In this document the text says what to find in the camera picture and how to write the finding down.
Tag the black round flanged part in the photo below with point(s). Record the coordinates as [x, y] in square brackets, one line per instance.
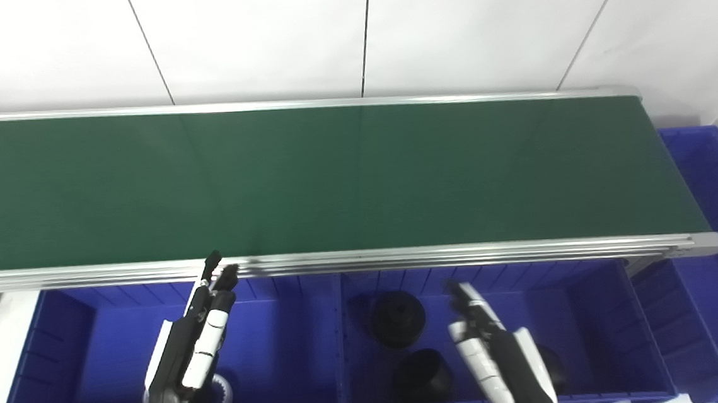
[555, 370]
[397, 319]
[423, 377]

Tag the white plastic gear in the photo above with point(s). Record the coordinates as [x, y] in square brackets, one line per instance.
[224, 394]

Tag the green conveyor belt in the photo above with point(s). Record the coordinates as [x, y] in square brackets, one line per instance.
[332, 178]
[401, 257]

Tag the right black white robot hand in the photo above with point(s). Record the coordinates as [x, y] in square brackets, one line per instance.
[509, 368]

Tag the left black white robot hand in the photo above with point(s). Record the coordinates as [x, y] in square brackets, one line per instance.
[183, 356]

